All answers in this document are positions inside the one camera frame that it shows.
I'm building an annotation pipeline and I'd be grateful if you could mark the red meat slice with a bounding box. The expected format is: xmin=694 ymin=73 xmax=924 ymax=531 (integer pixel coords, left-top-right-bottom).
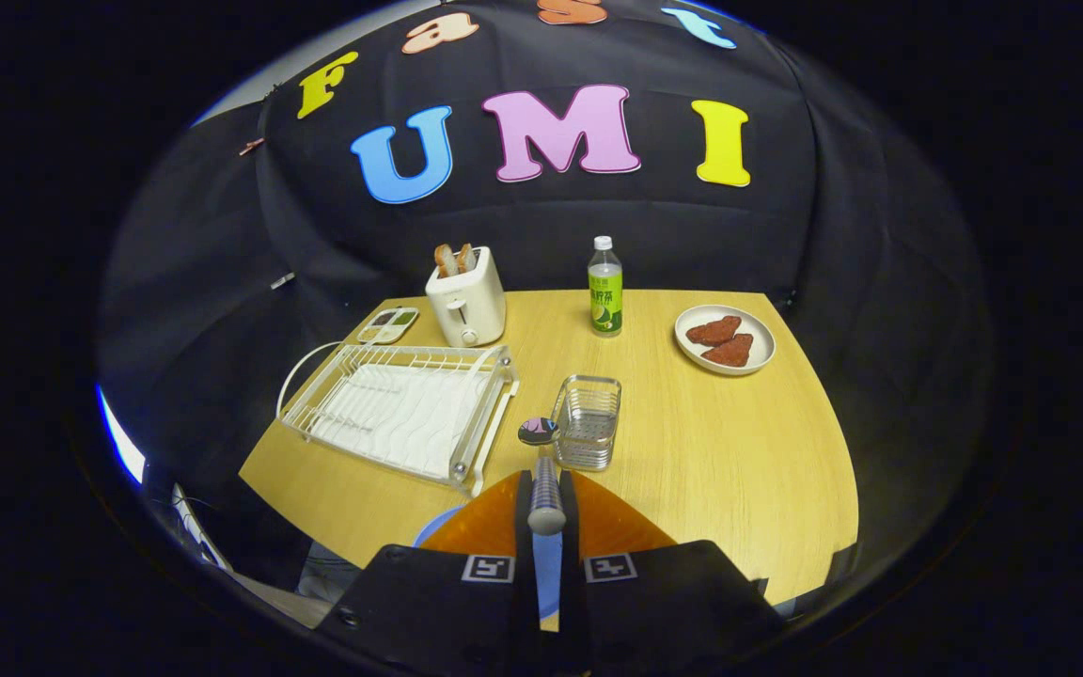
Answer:
xmin=685 ymin=315 xmax=743 ymax=347
xmin=700 ymin=333 xmax=755 ymax=368

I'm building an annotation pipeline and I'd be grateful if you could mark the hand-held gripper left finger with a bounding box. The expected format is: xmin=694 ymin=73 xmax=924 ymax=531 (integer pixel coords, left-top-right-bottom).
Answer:
xmin=316 ymin=470 xmax=540 ymax=677

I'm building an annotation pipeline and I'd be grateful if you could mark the white divided seasoning tray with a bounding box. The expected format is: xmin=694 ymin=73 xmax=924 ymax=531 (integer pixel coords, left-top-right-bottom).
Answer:
xmin=357 ymin=307 xmax=420 ymax=345

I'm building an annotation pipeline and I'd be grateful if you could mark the clear metal wire basket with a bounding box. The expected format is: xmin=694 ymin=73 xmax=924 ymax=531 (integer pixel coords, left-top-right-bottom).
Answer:
xmin=551 ymin=375 xmax=622 ymax=472

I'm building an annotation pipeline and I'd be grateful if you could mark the white dish with meat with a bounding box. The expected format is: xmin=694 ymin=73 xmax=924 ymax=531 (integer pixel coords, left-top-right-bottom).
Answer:
xmin=674 ymin=304 xmax=777 ymax=377

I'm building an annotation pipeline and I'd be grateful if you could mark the green label drink bottle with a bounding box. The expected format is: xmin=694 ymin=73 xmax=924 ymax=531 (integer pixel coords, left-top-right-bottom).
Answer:
xmin=588 ymin=236 xmax=624 ymax=338

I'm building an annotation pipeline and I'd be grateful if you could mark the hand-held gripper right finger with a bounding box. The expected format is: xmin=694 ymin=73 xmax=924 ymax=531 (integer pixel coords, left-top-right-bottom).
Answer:
xmin=560 ymin=470 xmax=787 ymax=677

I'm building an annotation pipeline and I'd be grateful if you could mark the white wire dish rack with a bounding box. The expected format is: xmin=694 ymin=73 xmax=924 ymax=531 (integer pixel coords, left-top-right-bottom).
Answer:
xmin=275 ymin=340 xmax=520 ymax=497

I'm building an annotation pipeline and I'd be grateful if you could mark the white toaster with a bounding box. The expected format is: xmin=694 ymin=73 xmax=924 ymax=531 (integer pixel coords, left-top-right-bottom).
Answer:
xmin=425 ymin=246 xmax=508 ymax=349

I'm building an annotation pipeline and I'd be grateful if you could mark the blue plate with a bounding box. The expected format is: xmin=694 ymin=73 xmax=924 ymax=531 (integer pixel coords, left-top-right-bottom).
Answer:
xmin=413 ymin=505 xmax=564 ymax=622

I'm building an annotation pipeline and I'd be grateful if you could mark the metal spoon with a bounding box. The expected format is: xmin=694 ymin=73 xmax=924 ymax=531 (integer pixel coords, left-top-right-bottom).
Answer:
xmin=517 ymin=417 xmax=568 ymax=537

